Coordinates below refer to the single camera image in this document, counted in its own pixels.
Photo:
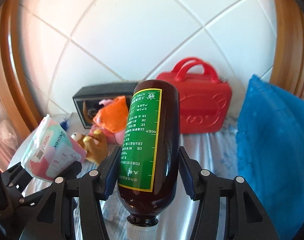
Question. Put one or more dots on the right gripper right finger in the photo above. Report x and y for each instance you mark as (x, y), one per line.
(245, 218)

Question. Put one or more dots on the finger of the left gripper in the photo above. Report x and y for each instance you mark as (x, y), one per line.
(13, 172)
(69, 173)

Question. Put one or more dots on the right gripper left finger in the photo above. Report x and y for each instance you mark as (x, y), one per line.
(51, 209)

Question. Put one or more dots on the pink sanitary pad pack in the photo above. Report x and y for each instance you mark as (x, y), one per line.
(50, 151)

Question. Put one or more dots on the brown bear plush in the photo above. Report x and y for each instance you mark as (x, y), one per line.
(95, 145)

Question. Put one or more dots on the brown medicine bottle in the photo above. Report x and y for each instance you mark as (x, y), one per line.
(149, 159)

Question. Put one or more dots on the pink pig plush orange dress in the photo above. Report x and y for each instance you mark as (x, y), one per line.
(111, 119)

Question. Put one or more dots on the blue feather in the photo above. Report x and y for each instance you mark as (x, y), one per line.
(64, 124)

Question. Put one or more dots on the blue plastic storage crate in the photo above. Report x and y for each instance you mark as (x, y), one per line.
(270, 153)

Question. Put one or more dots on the light blue bed sheet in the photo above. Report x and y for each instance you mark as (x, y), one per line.
(215, 152)

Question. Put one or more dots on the black gift box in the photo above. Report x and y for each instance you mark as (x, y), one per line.
(87, 99)

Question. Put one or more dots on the red mini suitcase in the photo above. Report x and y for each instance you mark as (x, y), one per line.
(204, 96)

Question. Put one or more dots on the wooden frame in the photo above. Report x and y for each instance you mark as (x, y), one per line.
(15, 95)

